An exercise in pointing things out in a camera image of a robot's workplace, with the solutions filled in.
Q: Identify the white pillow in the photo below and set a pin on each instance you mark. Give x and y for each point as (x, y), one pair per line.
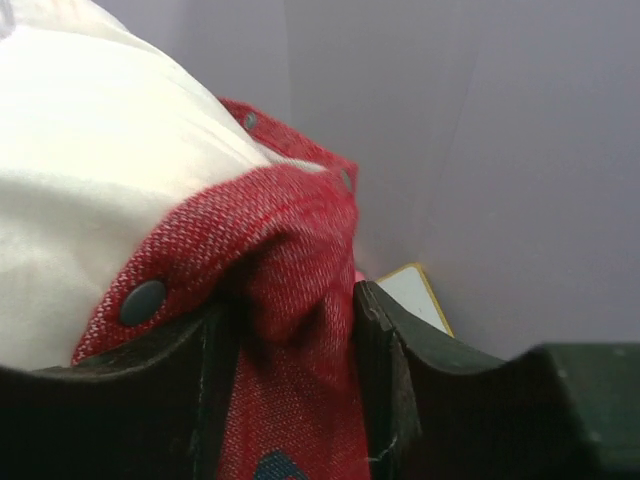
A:
(127, 188)

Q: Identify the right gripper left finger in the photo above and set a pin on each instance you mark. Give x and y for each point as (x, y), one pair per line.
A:
(152, 408)

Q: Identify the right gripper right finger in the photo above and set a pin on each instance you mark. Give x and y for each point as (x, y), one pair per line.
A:
(436, 408)

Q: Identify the red patterned pillowcase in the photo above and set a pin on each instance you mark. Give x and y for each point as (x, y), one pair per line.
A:
(279, 240)

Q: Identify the small yellow-framed whiteboard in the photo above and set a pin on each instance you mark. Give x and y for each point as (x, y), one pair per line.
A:
(410, 287)

